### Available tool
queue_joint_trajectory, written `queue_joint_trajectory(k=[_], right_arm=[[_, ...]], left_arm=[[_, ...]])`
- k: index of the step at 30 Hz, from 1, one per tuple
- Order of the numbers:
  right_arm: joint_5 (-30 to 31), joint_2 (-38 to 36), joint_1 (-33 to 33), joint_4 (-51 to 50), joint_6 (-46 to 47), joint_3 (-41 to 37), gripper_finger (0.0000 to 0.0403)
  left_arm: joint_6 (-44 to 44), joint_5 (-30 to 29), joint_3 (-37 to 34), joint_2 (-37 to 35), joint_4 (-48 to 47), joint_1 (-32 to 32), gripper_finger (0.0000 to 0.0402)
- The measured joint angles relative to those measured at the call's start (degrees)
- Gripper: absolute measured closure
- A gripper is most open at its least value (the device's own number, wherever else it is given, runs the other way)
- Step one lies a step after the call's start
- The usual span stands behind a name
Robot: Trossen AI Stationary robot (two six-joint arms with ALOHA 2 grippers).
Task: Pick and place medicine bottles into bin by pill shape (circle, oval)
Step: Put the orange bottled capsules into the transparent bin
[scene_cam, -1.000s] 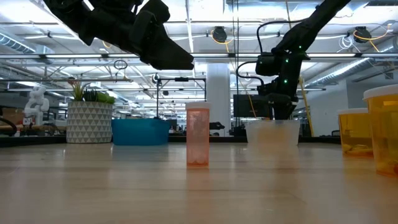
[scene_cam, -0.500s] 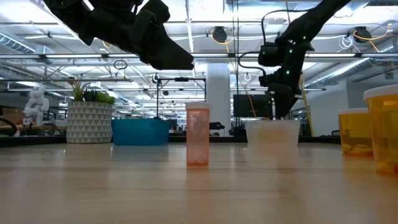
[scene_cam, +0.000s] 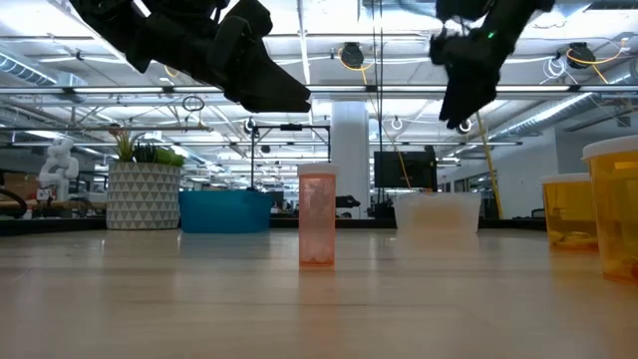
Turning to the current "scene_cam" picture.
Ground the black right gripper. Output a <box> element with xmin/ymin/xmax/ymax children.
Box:
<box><xmin>431</xmin><ymin>19</ymin><xmax>517</xmax><ymax>130</ymax></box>

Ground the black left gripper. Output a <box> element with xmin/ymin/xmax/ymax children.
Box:
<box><xmin>127</xmin><ymin>0</ymin><xmax>312</xmax><ymax>114</ymax></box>

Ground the small pink pill bottle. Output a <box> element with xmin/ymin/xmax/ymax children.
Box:
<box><xmin>297</xmin><ymin>163</ymin><xmax>338</xmax><ymax>268</ymax></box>

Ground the clear plastic bin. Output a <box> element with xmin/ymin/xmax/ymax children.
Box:
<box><xmin>392</xmin><ymin>191</ymin><xmax>482</xmax><ymax>235</ymax></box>

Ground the blue plastic bin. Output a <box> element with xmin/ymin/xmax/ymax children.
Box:
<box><xmin>177</xmin><ymin>188</ymin><xmax>274</xmax><ymax>234</ymax></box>

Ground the black monitor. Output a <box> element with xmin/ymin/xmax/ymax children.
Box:
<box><xmin>372</xmin><ymin>146</ymin><xmax>440</xmax><ymax>219</ymax></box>

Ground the white round pillar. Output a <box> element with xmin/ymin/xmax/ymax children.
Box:
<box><xmin>331</xmin><ymin>102</ymin><xmax>371</xmax><ymax>219</ymax></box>

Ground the succulent in white patterned pot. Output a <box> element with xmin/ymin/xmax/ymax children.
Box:
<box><xmin>106</xmin><ymin>127</ymin><xmax>186</xmax><ymax>231</ymax></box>

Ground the white humanoid robot figure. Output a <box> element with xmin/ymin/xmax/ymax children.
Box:
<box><xmin>38</xmin><ymin>137</ymin><xmax>80</xmax><ymax>203</ymax></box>

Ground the black camera rig frame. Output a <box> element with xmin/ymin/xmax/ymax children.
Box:
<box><xmin>250</xmin><ymin>123</ymin><xmax>332</xmax><ymax>193</ymax></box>

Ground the yellow cable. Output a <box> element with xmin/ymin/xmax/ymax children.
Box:
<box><xmin>476</xmin><ymin>112</ymin><xmax>503</xmax><ymax>220</ymax></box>

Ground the black hanging cable loop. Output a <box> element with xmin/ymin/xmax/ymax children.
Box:
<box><xmin>181</xmin><ymin>94</ymin><xmax>206</xmax><ymax>114</ymax></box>

